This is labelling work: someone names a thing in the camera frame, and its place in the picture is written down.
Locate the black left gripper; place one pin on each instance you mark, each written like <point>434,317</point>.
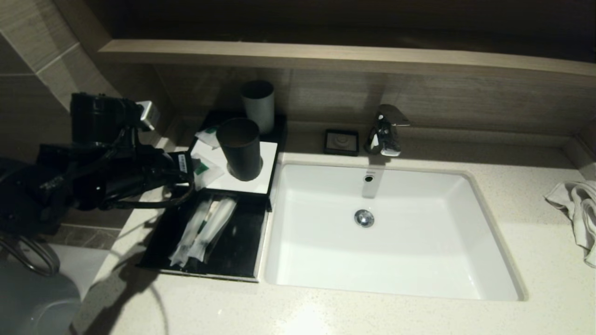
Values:
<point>163,170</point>

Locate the large square green-label sachet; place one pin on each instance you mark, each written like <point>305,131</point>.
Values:
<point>212,174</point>

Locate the long clear toothbrush packet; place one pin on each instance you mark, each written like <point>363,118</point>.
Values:
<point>214,228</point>

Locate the green-band toothbrush packet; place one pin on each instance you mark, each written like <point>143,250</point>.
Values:
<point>188,237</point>

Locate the black amenity tray box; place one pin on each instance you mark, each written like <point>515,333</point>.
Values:
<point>242,246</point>

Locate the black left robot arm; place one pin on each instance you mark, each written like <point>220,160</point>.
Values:
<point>60,177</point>

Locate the small green-label sachet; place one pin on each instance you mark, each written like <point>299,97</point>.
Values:
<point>208,138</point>

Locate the black cup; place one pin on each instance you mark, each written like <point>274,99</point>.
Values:
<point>242,153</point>

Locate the comb packet with green label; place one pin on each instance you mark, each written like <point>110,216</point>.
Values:
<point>208,216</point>

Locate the white ribbed tray insert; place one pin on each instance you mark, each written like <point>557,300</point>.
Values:
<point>247,186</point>

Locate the grey cup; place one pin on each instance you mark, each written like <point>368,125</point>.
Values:
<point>260,109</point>

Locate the black square soap dish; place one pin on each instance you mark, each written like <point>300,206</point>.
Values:
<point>341,142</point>

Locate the chrome drain stopper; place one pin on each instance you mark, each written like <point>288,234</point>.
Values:
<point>363,218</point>

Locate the chrome faucet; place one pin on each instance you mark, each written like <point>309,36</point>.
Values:
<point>384,132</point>

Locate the white sink basin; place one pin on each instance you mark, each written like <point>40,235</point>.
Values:
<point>419,251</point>

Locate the white towel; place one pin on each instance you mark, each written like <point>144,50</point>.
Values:
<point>582,209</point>

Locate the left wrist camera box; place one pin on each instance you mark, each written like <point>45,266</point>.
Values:
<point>149,115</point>

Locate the wooden wall shelf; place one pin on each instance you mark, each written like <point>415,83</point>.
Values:
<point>326,56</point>

